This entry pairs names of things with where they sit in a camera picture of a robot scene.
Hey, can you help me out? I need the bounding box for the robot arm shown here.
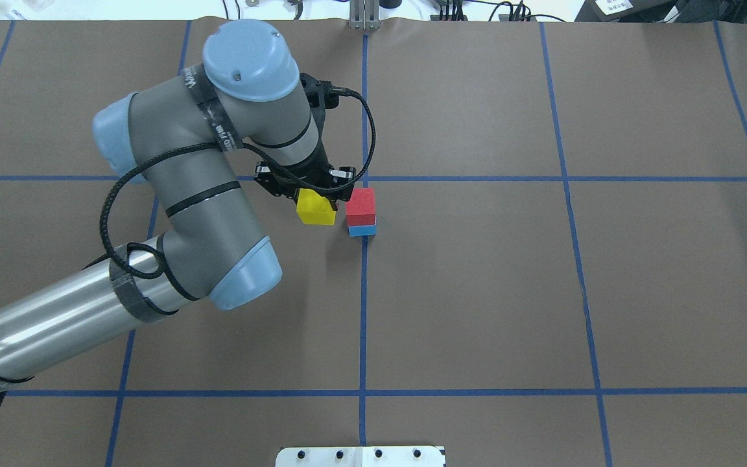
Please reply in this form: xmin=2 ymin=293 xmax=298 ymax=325
xmin=0 ymin=19 xmax=370 ymax=398

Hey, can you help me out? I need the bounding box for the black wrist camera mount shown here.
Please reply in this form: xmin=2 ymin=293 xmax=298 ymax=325
xmin=300 ymin=72 xmax=349 ymax=135

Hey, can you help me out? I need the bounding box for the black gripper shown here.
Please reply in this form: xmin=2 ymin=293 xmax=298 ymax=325
xmin=254 ymin=143 xmax=356 ymax=202

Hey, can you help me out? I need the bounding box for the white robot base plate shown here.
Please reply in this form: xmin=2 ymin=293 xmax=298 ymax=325
xmin=275 ymin=446 xmax=447 ymax=466

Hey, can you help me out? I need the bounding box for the yellow cube block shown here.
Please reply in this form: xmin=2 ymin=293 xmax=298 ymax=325
xmin=296 ymin=188 xmax=336 ymax=226

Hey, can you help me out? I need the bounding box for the blue cube block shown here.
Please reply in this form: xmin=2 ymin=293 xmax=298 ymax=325
xmin=348 ymin=224 xmax=377 ymax=237

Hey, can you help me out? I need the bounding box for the red cube block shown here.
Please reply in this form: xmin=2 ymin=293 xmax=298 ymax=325
xmin=345 ymin=188 xmax=377 ymax=227

